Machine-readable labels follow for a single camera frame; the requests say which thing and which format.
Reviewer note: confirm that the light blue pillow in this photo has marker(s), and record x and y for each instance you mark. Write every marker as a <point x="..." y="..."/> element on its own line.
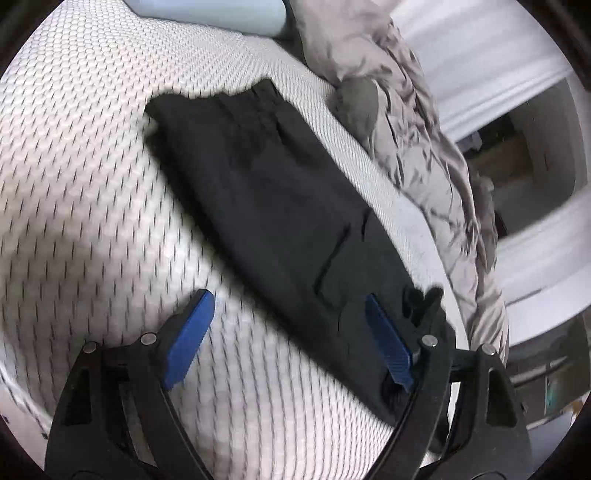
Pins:
<point x="207" y="14"/>

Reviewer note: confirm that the white door frame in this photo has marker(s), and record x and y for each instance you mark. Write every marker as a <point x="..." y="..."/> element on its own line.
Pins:
<point x="485" y="60"/>

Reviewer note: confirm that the black pants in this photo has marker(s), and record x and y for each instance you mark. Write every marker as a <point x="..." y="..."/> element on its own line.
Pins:
<point x="277" y="194"/>

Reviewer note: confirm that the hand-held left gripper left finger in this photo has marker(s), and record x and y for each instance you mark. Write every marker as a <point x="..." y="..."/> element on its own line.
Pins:
<point x="191" y="332"/>

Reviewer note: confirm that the honeycomb patterned bed sheet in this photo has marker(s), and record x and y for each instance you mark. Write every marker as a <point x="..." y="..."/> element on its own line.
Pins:
<point x="92" y="184"/>

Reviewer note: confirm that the grey quilt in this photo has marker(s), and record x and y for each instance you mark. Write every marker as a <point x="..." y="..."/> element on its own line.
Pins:
<point x="415" y="115"/>

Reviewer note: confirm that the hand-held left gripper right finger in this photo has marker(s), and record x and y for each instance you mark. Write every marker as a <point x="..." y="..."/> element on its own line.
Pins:
<point x="388" y="341"/>

